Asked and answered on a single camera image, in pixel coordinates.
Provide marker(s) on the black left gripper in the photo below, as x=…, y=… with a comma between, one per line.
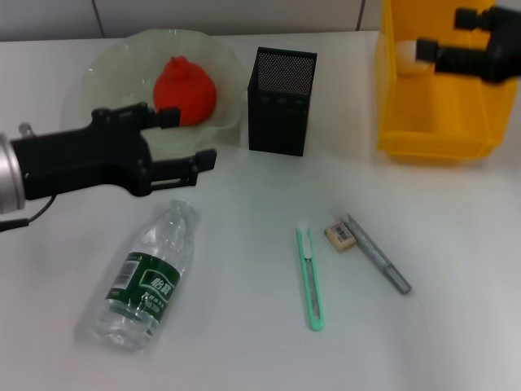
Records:
x=81, y=159

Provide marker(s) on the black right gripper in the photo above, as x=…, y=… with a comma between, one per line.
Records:
x=504, y=45

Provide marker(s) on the orange fruit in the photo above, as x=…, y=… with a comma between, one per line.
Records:
x=185, y=91

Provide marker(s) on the white paper ball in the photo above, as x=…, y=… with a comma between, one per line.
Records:
x=407, y=55

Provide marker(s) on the clear bottle with green label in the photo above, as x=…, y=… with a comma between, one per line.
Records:
x=142, y=281

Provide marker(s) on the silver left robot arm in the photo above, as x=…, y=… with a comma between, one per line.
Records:
x=8, y=175

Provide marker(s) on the green glass fruit plate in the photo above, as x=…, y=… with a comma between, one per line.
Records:
x=118, y=73

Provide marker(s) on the black mesh pen holder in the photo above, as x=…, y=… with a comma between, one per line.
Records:
x=281, y=122

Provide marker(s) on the green utility knife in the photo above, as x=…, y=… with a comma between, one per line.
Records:
x=310, y=277

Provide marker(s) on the beige eraser with barcode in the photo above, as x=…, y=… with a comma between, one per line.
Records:
x=341, y=237

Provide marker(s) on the grey pen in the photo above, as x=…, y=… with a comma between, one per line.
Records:
x=376, y=254

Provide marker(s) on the yellow plastic bin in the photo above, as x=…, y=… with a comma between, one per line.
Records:
x=431, y=114

